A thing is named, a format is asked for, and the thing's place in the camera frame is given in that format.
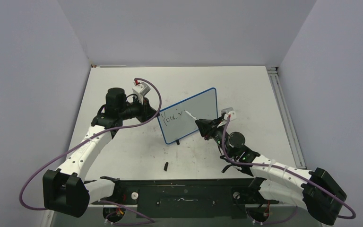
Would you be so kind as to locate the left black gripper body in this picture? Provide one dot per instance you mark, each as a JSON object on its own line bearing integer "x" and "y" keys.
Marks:
{"x": 139, "y": 111}

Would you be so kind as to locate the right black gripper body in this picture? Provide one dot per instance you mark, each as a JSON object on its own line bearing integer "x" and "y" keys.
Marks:
{"x": 217, "y": 133}

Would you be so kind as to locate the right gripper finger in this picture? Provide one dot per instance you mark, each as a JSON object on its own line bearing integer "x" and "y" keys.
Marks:
{"x": 205, "y": 122}
{"x": 204, "y": 130}

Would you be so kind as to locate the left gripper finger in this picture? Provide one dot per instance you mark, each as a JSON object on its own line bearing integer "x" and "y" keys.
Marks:
{"x": 150, "y": 115}
{"x": 150, "y": 109}

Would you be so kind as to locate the white marker pen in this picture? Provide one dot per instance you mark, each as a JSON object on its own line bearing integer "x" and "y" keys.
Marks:
{"x": 189, "y": 114}

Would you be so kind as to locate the blue framed whiteboard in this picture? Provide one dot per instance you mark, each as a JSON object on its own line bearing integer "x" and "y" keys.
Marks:
{"x": 175, "y": 124}

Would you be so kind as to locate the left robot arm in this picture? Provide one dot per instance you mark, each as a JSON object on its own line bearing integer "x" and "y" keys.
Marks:
{"x": 103, "y": 128}

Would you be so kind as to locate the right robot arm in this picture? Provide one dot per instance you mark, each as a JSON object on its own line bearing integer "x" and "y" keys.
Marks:
{"x": 316, "y": 191}

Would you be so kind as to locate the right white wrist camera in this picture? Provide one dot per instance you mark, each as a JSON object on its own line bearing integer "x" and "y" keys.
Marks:
{"x": 227, "y": 113}

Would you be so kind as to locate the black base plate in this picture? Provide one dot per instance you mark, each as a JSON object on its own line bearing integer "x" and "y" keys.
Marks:
{"x": 202, "y": 198}

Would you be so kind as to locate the aluminium rail right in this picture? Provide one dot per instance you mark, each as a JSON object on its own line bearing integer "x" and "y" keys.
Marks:
{"x": 286, "y": 117}

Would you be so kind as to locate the aluminium rail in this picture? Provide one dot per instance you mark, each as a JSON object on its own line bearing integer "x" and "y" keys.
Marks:
{"x": 286, "y": 117}
{"x": 73, "y": 198}

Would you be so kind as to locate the aluminium rail front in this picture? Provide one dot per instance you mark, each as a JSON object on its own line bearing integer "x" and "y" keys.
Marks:
{"x": 73, "y": 198}

